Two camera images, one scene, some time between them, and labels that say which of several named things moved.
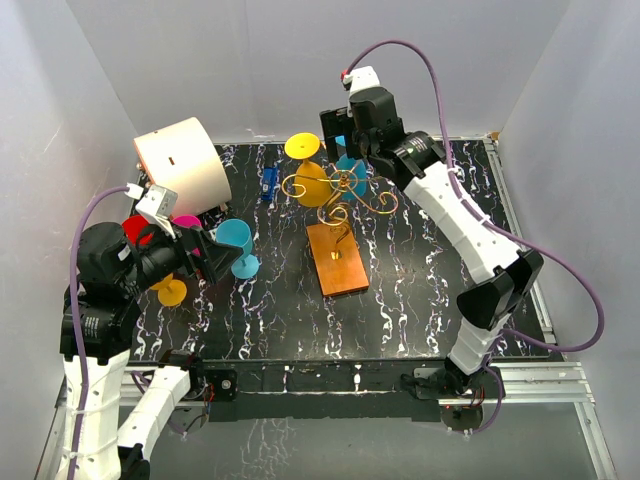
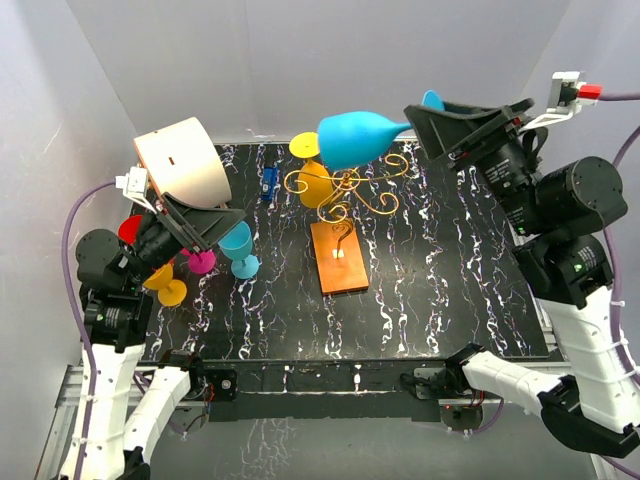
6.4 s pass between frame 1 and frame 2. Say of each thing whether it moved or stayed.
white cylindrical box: stayed
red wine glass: stayed
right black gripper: moved
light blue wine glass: stayed
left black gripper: moved
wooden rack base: stayed
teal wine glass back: moved
